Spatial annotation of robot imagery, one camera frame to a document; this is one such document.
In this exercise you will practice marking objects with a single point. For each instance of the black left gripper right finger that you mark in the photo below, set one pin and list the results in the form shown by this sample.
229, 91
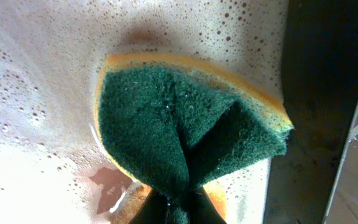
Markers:
201, 209

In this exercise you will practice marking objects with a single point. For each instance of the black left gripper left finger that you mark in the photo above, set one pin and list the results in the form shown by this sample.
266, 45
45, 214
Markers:
153, 210

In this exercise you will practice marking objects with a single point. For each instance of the green yellow sponge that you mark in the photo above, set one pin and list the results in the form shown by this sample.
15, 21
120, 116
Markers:
176, 124

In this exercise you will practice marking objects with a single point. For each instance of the black soapy water tray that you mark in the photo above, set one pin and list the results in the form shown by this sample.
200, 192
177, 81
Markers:
53, 168

